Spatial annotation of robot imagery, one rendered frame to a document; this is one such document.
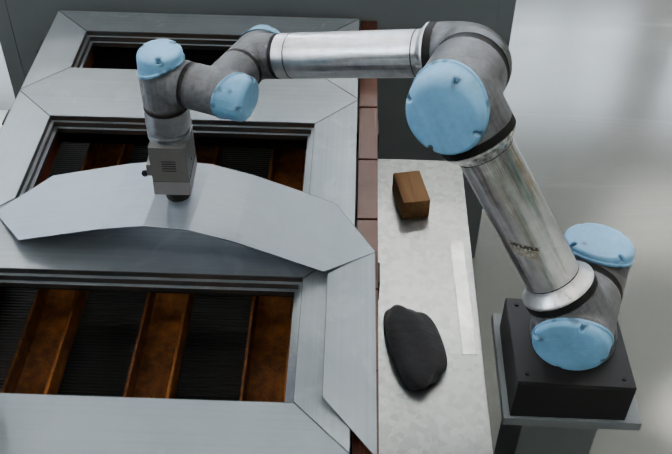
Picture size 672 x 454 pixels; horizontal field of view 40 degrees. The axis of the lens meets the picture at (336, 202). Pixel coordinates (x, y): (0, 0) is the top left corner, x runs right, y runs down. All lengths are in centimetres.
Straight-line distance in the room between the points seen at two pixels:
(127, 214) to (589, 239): 79
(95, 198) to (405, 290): 62
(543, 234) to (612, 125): 217
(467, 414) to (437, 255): 39
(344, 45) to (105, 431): 69
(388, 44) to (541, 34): 256
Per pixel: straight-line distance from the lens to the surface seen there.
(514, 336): 169
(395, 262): 191
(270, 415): 146
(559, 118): 351
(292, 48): 151
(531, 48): 388
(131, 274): 169
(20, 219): 181
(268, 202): 170
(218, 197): 168
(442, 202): 205
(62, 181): 184
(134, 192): 172
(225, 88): 145
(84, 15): 240
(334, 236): 169
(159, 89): 150
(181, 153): 157
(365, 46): 146
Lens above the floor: 205
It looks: 42 degrees down
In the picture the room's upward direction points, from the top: 1 degrees clockwise
